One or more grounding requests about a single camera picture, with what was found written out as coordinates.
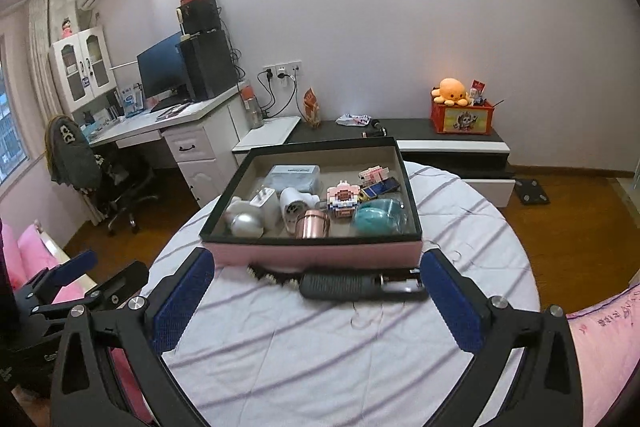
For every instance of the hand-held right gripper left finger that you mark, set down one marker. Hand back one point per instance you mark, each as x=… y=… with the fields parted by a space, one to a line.
x=182 y=302

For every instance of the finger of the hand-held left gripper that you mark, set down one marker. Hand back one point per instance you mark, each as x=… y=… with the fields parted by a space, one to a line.
x=117 y=284
x=72 y=267

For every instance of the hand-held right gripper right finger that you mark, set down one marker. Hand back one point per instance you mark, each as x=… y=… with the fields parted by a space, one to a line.
x=452 y=302

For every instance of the white charger adapter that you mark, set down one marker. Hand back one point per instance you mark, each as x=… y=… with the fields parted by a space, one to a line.
x=265 y=202

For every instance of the blue gold perfume box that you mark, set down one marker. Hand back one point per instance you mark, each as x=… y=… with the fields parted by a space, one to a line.
x=380 y=188

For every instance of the pink storage box black rim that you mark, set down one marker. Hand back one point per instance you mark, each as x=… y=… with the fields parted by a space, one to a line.
x=310 y=252

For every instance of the white mini hair dryer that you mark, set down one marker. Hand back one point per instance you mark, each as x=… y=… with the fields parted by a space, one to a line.
x=295 y=207

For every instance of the pink blue block donut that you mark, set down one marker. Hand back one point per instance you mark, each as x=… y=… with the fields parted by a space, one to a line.
x=342 y=199

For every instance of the pink white block figure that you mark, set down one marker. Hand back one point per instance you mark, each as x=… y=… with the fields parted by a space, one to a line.
x=371 y=174

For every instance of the rose gold cylinder jar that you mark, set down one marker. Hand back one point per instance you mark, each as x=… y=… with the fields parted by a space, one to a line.
x=312 y=224

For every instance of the pink pillow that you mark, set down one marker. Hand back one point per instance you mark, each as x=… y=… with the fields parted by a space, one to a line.
x=25 y=252

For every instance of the black office chair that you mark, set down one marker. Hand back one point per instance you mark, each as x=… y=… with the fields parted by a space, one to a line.
x=122 y=187

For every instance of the white round device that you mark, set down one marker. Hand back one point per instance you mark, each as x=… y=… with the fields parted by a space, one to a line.
x=242 y=222

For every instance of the teal headphone case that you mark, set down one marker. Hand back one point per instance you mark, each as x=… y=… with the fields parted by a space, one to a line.
x=377 y=217

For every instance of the grey jacket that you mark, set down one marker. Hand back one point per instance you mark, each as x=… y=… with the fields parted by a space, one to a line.
x=67 y=149

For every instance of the black bathroom scale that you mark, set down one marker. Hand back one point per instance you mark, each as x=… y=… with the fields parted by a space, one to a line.
x=532 y=192

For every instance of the white desk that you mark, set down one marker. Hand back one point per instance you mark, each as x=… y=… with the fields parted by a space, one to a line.
x=200 y=152

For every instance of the black white low cabinet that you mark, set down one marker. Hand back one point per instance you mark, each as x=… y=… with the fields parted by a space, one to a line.
x=450 y=147

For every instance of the pink blanket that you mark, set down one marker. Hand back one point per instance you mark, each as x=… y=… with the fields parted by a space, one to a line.
x=610 y=347

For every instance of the blue white boxes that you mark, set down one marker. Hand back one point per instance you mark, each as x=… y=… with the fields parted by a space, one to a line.
x=130 y=99

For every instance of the dark small cylinder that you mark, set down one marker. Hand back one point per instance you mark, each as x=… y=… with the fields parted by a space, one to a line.
x=375 y=134

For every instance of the red printed storage box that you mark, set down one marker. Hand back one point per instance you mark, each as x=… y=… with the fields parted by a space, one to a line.
x=462 y=117

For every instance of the white glass door cabinet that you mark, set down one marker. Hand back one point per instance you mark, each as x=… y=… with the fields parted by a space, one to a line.
x=82 y=67

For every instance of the clear bottle orange cap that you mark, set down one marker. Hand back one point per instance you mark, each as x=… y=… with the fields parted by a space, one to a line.
x=251 y=107

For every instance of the crumpled white packet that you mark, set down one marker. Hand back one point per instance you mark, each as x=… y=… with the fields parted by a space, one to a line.
x=352 y=120

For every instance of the orange octopus plush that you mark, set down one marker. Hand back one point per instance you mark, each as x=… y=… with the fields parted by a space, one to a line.
x=450 y=91

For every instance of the red white card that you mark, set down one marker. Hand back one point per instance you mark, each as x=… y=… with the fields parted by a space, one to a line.
x=477 y=88

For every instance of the black computer monitor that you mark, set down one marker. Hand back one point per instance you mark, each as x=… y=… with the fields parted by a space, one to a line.
x=160 y=67

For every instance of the orange snack bag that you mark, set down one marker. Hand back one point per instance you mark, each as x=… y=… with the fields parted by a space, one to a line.
x=312 y=107

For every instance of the black computer tower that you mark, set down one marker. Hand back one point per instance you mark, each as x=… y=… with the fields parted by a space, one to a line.
x=207 y=64

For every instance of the small doll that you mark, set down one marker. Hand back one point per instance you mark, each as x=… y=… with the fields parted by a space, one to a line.
x=66 y=28

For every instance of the white curtain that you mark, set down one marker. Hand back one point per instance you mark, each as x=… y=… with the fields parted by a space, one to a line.
x=40 y=22

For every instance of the small black case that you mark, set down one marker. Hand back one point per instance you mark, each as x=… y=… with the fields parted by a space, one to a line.
x=200 y=14

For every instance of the white wall outlet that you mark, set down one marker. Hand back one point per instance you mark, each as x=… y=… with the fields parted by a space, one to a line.
x=282 y=69

